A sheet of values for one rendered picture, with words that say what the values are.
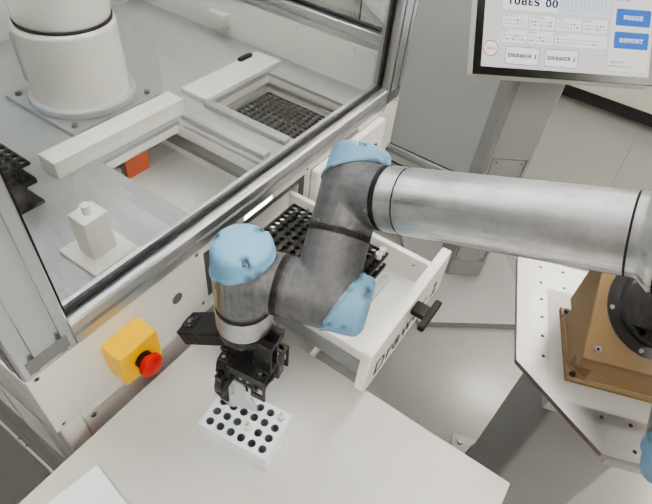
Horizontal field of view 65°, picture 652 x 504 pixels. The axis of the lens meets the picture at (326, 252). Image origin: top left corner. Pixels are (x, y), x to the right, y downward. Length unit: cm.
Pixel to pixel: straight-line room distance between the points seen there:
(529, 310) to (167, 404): 74
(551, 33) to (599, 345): 90
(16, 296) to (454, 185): 50
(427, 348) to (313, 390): 109
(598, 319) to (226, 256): 70
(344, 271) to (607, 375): 64
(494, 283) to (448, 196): 172
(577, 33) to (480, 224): 119
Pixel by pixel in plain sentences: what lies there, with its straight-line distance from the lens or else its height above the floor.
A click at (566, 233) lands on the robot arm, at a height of 129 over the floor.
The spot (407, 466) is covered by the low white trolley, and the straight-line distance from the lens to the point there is 90.
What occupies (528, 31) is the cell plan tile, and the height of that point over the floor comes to 105.
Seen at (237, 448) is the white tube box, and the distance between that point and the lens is 86.
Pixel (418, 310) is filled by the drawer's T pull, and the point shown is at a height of 91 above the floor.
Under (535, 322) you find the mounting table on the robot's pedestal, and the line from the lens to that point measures 115.
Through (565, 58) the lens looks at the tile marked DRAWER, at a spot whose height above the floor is 101.
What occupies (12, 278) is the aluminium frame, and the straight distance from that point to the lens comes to 67.
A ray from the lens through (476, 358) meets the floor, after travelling 201.
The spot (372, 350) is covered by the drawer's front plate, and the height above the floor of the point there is 93.
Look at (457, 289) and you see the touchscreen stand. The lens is 214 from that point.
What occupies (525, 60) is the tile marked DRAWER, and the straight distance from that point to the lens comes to 157.
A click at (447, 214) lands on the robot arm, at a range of 52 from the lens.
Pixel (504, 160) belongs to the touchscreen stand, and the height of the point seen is 61.
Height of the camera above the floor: 157
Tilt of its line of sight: 45 degrees down
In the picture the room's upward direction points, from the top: 7 degrees clockwise
